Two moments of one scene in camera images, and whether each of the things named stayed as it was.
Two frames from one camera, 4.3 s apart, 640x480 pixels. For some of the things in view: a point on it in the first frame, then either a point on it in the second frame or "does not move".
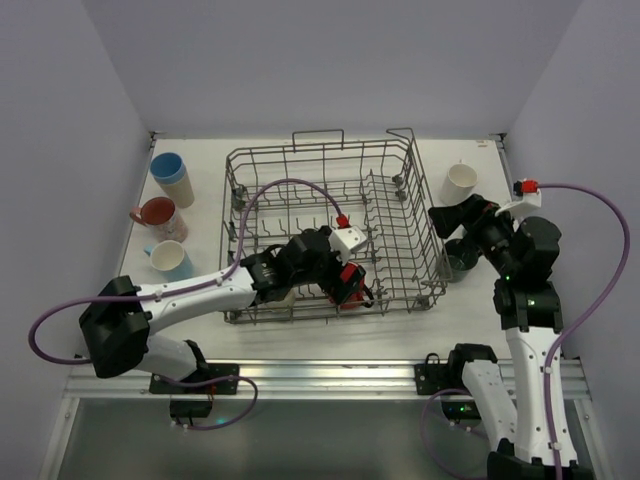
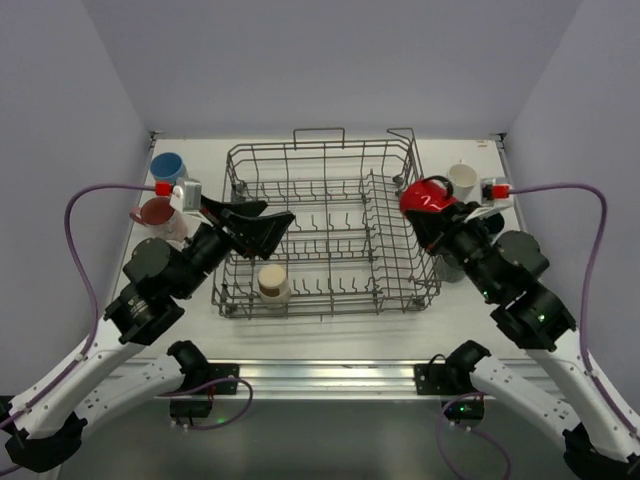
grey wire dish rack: (321, 180) does not move
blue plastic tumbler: (168, 168) does not move
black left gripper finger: (350, 287) → (255, 235)
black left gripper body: (335, 279) → (226, 228)
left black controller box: (190, 408) does not move
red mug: (348, 272) → (424, 195)
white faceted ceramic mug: (460, 180) does not move
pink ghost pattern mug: (161, 217) does not move
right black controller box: (460, 410) does not move
